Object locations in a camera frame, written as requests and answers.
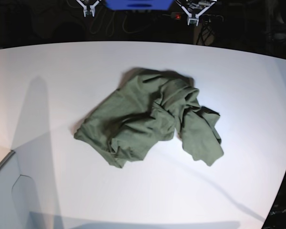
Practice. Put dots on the blue plastic box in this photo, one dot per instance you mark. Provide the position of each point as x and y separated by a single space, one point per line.
138 4

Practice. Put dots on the black power strip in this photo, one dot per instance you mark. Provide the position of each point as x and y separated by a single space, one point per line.
194 18

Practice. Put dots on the green t-shirt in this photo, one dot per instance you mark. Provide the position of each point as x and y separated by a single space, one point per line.
151 106

